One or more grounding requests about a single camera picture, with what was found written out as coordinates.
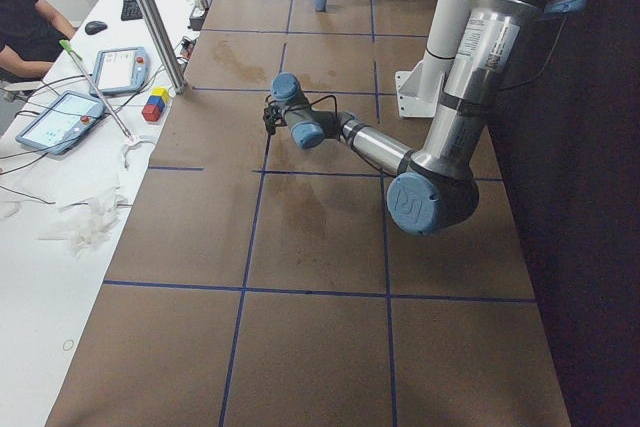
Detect black keyboard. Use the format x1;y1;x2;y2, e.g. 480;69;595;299
120;0;143;22

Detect crumpled white tissue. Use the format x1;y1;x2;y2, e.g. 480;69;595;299
37;173;129;258

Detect red blue yellow blocks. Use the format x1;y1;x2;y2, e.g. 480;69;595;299
141;87;170;122

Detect far teach pendant tablet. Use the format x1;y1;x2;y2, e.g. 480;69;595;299
92;47;150;96

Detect teach pendant tablet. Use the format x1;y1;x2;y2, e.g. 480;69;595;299
15;91;105;155
92;47;150;96

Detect seated person in black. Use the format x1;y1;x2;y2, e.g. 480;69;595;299
1;0;76;81

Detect black computer mouse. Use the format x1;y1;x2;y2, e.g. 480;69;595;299
84;21;108;36

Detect green-handled reacher stick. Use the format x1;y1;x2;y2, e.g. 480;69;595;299
59;40;136;146

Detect small metal cup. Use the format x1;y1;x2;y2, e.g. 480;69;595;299
193;0;211;11

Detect aluminium frame post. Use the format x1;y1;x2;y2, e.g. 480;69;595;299
137;0;187;94

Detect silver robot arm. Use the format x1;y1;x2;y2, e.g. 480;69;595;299
263;0;587;235

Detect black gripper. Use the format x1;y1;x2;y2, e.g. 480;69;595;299
263;101;285;135

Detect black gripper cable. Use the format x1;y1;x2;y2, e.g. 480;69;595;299
267;93;354;123

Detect near teach pendant tablet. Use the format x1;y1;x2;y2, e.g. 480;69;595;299
15;91;105;155

